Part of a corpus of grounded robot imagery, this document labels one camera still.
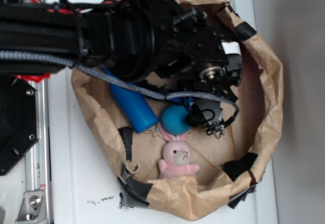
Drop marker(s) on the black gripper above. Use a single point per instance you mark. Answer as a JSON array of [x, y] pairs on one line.
[[173, 41]]

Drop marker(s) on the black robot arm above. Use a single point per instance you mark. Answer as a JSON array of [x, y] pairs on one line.
[[36, 37]]

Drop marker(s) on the brown paper bag bin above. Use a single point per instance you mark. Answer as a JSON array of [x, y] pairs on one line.
[[230, 166]]

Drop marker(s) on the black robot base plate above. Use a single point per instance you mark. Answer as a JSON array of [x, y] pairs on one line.
[[19, 131]]

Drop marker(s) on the aluminium extrusion rail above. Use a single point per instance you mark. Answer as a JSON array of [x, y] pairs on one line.
[[37, 160]]

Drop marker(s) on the blue plastic bottle toy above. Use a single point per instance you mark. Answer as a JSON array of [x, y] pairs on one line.
[[134, 107]]

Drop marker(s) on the teal rubber ball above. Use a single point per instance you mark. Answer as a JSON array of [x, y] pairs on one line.
[[173, 120]]

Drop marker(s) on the pink plush bunny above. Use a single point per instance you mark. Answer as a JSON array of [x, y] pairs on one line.
[[176, 156]]

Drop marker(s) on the metal corner bracket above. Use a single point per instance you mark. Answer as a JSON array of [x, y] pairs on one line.
[[33, 209]]

